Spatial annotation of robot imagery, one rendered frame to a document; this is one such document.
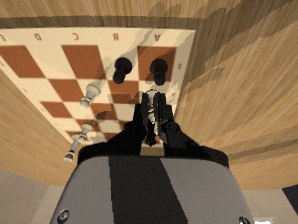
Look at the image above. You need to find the white pawn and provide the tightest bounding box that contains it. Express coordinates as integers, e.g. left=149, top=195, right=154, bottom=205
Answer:
left=78, top=123, right=93, bottom=142
left=79, top=85, right=100, bottom=109

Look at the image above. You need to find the chessboard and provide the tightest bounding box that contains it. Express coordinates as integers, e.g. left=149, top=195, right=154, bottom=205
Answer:
left=0, top=26, right=196, bottom=144

